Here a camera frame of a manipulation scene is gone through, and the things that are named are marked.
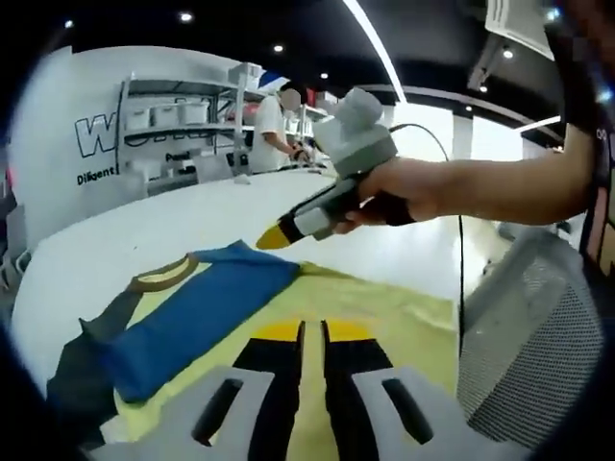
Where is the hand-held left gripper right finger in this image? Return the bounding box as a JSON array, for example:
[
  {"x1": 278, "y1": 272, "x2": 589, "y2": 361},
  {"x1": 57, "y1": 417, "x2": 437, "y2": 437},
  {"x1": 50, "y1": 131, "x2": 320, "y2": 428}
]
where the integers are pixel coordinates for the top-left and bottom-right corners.
[{"x1": 320, "y1": 319, "x2": 484, "y2": 461}]

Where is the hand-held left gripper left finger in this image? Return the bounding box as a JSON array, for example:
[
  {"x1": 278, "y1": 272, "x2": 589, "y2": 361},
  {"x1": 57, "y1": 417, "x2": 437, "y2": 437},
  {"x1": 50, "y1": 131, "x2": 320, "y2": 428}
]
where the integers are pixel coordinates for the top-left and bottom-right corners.
[{"x1": 93, "y1": 320, "x2": 307, "y2": 461}]

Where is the yellow garment with dark sleeves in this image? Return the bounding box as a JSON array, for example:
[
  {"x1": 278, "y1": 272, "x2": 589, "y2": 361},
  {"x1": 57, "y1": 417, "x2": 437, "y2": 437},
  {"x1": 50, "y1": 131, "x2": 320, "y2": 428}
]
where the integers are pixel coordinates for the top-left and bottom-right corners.
[{"x1": 45, "y1": 239, "x2": 457, "y2": 450}]

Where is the person's right hand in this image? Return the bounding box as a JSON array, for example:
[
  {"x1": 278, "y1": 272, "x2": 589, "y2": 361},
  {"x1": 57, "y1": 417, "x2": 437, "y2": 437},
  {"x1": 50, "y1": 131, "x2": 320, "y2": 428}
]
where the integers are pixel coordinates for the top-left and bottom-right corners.
[{"x1": 333, "y1": 156, "x2": 455, "y2": 237}]

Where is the grey metal shelf rack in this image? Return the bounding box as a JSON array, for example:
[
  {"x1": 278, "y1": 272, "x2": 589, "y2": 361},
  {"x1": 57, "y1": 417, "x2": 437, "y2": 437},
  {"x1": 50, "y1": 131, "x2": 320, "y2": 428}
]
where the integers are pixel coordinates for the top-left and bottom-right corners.
[{"x1": 116, "y1": 64, "x2": 270, "y2": 186}]

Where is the grey mesh office chair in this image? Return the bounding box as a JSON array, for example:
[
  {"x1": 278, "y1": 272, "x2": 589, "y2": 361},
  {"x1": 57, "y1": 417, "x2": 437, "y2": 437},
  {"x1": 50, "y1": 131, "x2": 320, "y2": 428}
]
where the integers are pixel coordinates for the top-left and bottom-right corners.
[{"x1": 455, "y1": 224, "x2": 607, "y2": 450}]

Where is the white ribbed device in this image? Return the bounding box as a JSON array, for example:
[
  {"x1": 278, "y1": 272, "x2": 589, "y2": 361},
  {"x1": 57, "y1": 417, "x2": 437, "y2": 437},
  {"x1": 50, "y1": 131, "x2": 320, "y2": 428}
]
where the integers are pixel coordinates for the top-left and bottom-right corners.
[{"x1": 483, "y1": 0, "x2": 558, "y2": 53}]

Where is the person's dark printed shirt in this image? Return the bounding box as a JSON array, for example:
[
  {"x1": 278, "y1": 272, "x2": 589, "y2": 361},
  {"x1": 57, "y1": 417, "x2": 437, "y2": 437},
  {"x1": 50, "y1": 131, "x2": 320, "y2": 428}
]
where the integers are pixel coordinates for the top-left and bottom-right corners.
[{"x1": 545, "y1": 0, "x2": 615, "y2": 289}]

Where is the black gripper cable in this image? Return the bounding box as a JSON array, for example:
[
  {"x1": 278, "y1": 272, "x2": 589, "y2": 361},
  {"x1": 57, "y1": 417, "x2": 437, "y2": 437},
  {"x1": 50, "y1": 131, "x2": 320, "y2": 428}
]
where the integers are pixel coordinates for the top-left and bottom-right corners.
[{"x1": 391, "y1": 123, "x2": 470, "y2": 347}]

